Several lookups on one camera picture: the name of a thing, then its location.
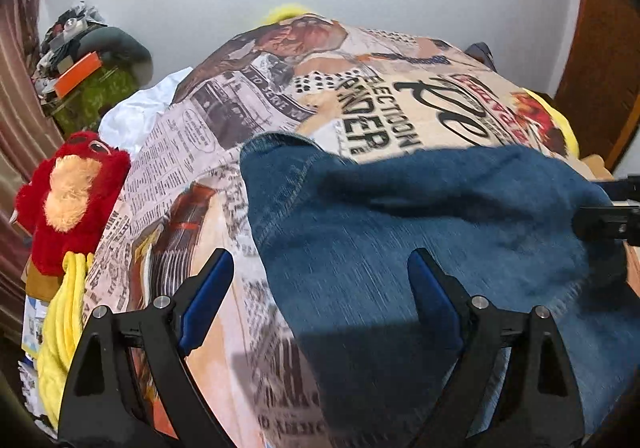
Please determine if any dark blue pillow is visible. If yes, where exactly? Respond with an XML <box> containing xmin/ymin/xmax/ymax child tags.
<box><xmin>464</xmin><ymin>42</ymin><xmax>497</xmax><ymax>71</ymax></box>

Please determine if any brown wooden door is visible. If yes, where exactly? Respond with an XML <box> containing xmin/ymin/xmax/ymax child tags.
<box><xmin>554</xmin><ymin>0</ymin><xmax>639</xmax><ymax>171</ymax></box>

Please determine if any cluttered green covered table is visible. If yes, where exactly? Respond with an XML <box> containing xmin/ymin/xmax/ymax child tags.
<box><xmin>32</xmin><ymin>2</ymin><xmax>153</xmax><ymax>137</ymax></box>

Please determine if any white crumpled sheet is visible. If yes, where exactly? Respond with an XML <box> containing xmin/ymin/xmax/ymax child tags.
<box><xmin>98</xmin><ymin>67</ymin><xmax>193</xmax><ymax>159</ymax></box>

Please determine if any striped maroon curtain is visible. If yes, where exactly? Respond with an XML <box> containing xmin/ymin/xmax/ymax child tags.
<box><xmin>1</xmin><ymin>0</ymin><xmax>62</xmax><ymax>342</ymax></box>

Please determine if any orange box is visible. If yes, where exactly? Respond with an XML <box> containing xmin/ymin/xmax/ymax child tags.
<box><xmin>54</xmin><ymin>52</ymin><xmax>102</xmax><ymax>98</ymax></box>

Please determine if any brown cardboard box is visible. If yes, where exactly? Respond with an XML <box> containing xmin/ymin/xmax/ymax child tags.
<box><xmin>23</xmin><ymin>258</ymin><xmax>63</xmax><ymax>303</ymax></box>

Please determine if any yellow fleece blanket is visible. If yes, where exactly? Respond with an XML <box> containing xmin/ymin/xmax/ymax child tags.
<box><xmin>36</xmin><ymin>252</ymin><xmax>94</xmax><ymax>431</ymax></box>

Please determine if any newspaper print bed blanket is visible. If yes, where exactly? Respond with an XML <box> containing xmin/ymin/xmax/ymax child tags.
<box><xmin>84</xmin><ymin>14</ymin><xmax>592</xmax><ymax>447</ymax></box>

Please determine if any blue denim jacket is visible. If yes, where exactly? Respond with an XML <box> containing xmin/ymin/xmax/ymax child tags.
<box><xmin>240</xmin><ymin>130</ymin><xmax>640</xmax><ymax>448</ymax></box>

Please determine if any red plush toy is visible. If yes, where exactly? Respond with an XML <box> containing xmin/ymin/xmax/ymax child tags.
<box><xmin>10</xmin><ymin>130</ymin><xmax>131</xmax><ymax>277</ymax></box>

